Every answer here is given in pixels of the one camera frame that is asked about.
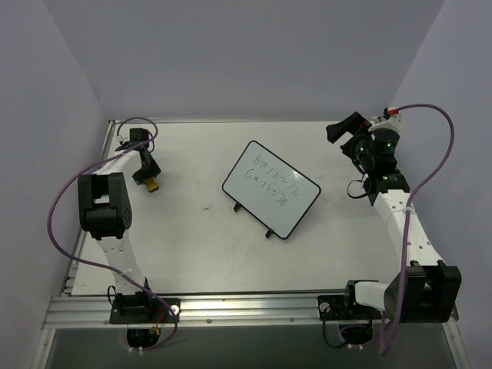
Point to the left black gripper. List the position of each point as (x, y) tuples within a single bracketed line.
[(145, 171)]

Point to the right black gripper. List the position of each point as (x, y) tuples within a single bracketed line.
[(350, 140)]

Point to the yellow black whiteboard eraser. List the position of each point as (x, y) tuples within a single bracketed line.
[(151, 185)]

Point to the small black-framed whiteboard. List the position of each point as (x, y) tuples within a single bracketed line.
[(270, 189)]

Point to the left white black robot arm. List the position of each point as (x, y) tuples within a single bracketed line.
[(105, 213)]

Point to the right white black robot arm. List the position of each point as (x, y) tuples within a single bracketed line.
[(426, 287)]

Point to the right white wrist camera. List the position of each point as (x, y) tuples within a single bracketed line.
[(390, 119)]

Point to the aluminium left side rail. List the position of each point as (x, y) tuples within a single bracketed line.
[(88, 190)]

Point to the aluminium rail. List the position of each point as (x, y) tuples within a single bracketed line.
[(195, 311), (88, 190)]

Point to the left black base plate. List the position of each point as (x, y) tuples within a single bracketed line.
[(140, 308)]

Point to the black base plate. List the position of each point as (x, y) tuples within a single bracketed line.
[(140, 308), (340, 305)]

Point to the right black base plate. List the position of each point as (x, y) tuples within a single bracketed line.
[(340, 305)]

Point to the aluminium front rail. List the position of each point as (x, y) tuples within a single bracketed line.
[(195, 311)]

